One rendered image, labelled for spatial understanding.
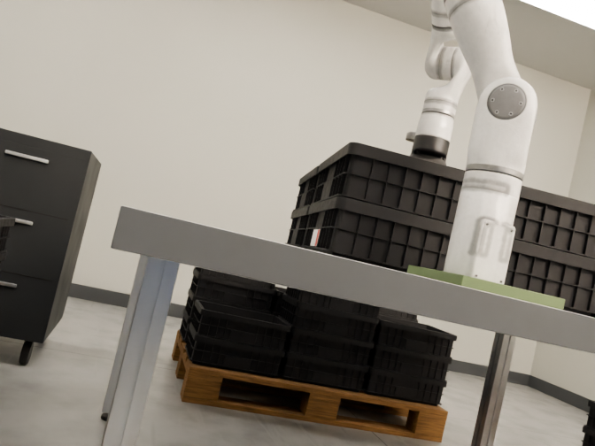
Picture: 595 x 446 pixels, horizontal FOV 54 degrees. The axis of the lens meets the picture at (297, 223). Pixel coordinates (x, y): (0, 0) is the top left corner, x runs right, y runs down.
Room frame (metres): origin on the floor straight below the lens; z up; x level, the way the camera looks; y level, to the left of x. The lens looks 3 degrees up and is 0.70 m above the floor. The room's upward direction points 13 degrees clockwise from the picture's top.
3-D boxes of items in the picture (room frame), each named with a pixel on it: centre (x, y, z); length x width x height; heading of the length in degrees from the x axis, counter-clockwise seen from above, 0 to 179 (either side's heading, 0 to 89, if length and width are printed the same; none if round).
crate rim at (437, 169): (1.35, -0.19, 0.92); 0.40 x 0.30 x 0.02; 7
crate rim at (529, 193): (1.38, -0.49, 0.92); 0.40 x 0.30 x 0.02; 7
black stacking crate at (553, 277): (1.38, -0.49, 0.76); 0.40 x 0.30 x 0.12; 7
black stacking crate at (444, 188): (1.35, -0.19, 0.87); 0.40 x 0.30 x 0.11; 7
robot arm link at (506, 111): (0.96, -0.30, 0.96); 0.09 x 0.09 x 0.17; 67
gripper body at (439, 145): (1.24, -0.24, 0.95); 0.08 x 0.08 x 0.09
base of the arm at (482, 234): (0.96, -0.30, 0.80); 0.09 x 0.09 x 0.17; 16
